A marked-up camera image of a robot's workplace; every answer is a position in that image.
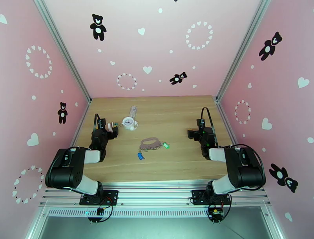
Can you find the green key tag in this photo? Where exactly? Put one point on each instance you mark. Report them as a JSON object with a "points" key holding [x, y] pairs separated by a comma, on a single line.
{"points": [[166, 145]]}

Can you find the aluminium frame leg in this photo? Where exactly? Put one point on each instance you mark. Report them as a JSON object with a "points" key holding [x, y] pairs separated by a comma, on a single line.
{"points": [[273, 224], [36, 224]]}

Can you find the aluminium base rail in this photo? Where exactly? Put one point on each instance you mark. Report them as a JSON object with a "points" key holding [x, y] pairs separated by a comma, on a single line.
{"points": [[157, 194]]}

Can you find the blue key tag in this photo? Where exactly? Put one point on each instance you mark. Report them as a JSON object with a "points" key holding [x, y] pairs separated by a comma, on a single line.
{"points": [[140, 156]]}

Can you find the white and pink small box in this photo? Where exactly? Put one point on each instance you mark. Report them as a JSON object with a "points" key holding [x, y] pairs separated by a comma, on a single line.
{"points": [[109, 126]]}

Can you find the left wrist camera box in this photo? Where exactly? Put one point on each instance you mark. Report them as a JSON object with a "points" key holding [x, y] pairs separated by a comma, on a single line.
{"points": [[100, 123]]}

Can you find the small teal clip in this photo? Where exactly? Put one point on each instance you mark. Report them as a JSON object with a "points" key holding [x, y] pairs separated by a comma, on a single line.
{"points": [[115, 124]]}

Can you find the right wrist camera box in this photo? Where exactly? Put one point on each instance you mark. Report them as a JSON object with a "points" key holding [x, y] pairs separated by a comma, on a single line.
{"points": [[201, 122]]}

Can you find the grey metal lower panel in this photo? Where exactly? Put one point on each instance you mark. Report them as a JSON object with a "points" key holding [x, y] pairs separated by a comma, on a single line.
{"points": [[157, 228]]}

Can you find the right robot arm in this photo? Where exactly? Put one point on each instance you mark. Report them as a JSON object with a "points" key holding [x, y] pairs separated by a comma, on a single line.
{"points": [[245, 169]]}

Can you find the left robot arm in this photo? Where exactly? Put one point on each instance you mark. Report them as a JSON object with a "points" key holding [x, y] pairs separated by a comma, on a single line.
{"points": [[63, 172]]}

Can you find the small black connector board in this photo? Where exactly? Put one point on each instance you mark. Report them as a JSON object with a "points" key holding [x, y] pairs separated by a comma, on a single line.
{"points": [[215, 213], [100, 211]]}

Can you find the white alarm clock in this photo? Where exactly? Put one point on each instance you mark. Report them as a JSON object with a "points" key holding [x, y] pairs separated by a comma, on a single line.
{"points": [[127, 122]]}

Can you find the aluminium frame post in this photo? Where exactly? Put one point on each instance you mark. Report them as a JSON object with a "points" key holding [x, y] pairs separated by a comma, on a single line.
{"points": [[242, 49], [62, 49]]}

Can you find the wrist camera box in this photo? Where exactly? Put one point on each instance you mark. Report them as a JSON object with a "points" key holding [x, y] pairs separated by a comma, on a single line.
{"points": [[201, 122], [100, 123]]}

